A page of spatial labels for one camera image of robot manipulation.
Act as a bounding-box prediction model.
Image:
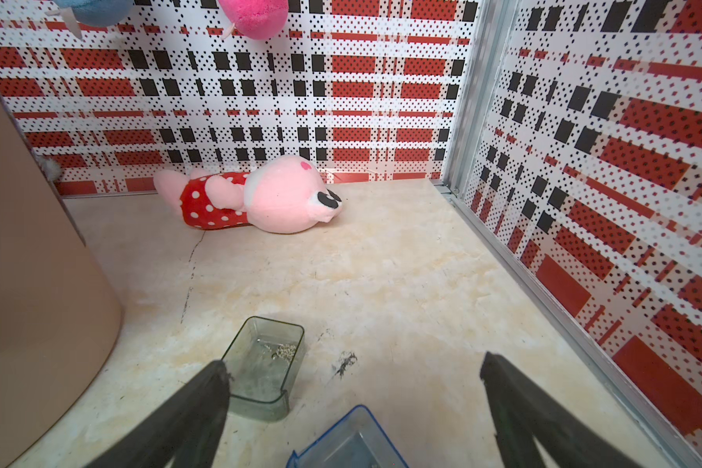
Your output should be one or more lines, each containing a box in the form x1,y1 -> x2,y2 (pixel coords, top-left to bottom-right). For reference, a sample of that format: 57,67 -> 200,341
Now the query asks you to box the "left hanging cartoon doll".
46,0 -> 135,40

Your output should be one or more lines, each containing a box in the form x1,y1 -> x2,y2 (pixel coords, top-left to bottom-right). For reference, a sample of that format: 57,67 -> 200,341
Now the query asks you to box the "pink plush toy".
153,156 -> 343,234

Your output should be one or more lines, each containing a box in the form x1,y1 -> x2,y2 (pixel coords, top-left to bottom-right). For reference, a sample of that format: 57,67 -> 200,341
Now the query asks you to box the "hanging cartoon doll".
46,0 -> 135,40
218,0 -> 289,40

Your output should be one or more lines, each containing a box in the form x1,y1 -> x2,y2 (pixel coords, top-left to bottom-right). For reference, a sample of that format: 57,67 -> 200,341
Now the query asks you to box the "right hanging cartoon doll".
218,0 -> 289,40

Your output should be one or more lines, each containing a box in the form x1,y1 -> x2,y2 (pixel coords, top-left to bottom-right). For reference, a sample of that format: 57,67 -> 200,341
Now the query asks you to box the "tan trash bin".
0,99 -> 122,467

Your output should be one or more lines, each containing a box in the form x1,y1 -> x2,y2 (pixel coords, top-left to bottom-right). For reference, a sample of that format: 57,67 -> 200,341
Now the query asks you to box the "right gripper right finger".
480,352 -> 639,467

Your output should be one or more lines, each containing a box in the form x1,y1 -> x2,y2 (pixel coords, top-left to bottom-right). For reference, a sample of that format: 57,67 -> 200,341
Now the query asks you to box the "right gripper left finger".
88,360 -> 231,467

